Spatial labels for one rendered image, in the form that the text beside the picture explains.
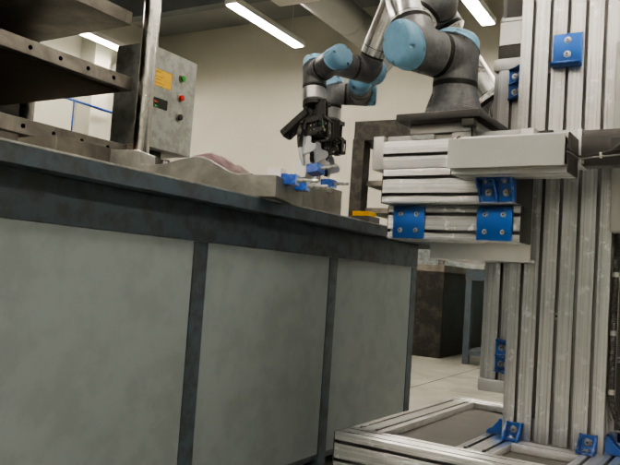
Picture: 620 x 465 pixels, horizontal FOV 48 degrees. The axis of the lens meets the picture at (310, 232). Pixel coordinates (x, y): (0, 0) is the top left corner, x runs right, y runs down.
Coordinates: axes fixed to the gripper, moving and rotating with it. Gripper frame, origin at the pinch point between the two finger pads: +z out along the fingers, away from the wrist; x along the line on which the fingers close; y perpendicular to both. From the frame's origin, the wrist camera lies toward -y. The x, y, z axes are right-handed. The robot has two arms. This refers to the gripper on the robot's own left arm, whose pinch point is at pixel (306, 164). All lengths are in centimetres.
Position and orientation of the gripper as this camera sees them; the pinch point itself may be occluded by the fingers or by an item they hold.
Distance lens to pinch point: 214.3
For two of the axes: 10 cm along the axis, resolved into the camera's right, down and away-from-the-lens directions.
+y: 8.6, -1.2, -5.0
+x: 5.2, 2.3, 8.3
